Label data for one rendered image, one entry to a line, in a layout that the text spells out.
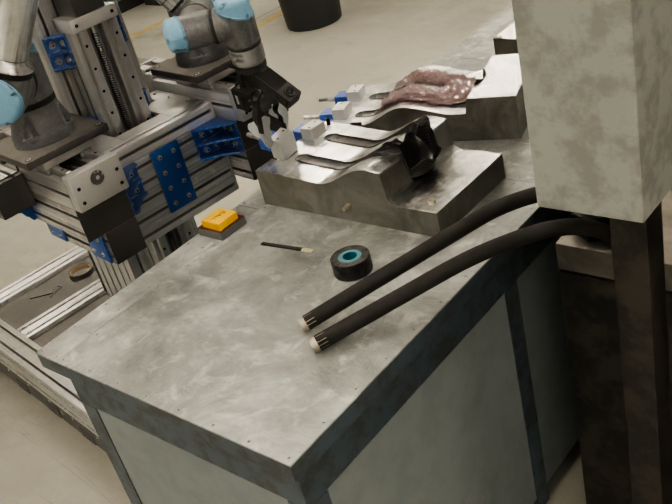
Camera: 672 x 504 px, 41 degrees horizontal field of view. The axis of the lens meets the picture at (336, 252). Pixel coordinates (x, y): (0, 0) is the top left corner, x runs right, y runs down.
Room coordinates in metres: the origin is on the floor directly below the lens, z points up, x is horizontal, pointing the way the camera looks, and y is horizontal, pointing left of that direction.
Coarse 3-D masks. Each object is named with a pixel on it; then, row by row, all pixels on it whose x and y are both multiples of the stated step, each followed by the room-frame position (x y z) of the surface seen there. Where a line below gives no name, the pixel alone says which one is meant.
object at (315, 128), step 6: (312, 120) 2.04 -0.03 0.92; (318, 120) 2.03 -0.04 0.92; (300, 126) 2.06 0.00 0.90; (306, 126) 2.02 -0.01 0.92; (312, 126) 2.01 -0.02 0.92; (318, 126) 2.01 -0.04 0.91; (324, 126) 2.02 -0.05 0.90; (294, 132) 2.04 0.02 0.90; (300, 132) 2.02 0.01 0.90; (306, 132) 2.00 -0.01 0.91; (312, 132) 1.99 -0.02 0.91; (318, 132) 2.00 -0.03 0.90; (324, 132) 2.02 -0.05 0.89; (306, 138) 2.00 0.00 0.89; (312, 138) 1.99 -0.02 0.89
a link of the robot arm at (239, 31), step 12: (216, 0) 1.89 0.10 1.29; (228, 0) 1.87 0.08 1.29; (240, 0) 1.86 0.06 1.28; (216, 12) 1.87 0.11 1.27; (228, 12) 1.86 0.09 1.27; (240, 12) 1.86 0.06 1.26; (252, 12) 1.89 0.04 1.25; (216, 24) 1.87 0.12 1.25; (228, 24) 1.86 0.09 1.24; (240, 24) 1.86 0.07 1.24; (252, 24) 1.88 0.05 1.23; (228, 36) 1.87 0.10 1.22; (240, 36) 1.86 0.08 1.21; (252, 36) 1.87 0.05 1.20; (228, 48) 1.89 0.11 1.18; (240, 48) 1.87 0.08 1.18; (252, 48) 1.87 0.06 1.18
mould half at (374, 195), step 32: (352, 128) 2.00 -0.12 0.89; (448, 128) 1.81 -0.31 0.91; (288, 160) 1.91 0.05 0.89; (352, 160) 1.83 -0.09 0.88; (384, 160) 1.68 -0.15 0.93; (448, 160) 1.76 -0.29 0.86; (480, 160) 1.72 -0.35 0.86; (288, 192) 1.84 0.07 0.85; (320, 192) 1.77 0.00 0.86; (352, 192) 1.70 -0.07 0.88; (384, 192) 1.63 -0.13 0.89; (416, 192) 1.65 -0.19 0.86; (448, 192) 1.61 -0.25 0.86; (480, 192) 1.65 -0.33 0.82; (384, 224) 1.65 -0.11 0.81; (416, 224) 1.58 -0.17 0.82; (448, 224) 1.56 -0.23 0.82
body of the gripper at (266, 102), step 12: (264, 60) 1.90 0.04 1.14; (240, 72) 1.89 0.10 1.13; (252, 72) 1.88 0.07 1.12; (240, 84) 1.94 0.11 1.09; (252, 84) 1.91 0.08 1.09; (240, 96) 1.93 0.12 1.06; (252, 96) 1.91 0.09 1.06; (264, 96) 1.90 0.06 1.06; (240, 108) 1.94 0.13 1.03; (252, 108) 1.92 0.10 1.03; (264, 108) 1.90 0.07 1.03
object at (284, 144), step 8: (280, 128) 1.96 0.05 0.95; (248, 136) 2.01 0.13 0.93; (256, 136) 1.99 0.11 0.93; (272, 136) 1.94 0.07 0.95; (280, 136) 1.93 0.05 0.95; (288, 136) 1.93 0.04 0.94; (264, 144) 1.95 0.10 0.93; (272, 144) 1.93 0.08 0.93; (280, 144) 1.91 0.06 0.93; (288, 144) 1.93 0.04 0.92; (296, 144) 1.95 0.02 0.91; (272, 152) 1.94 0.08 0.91; (280, 152) 1.92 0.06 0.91; (288, 152) 1.92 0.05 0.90
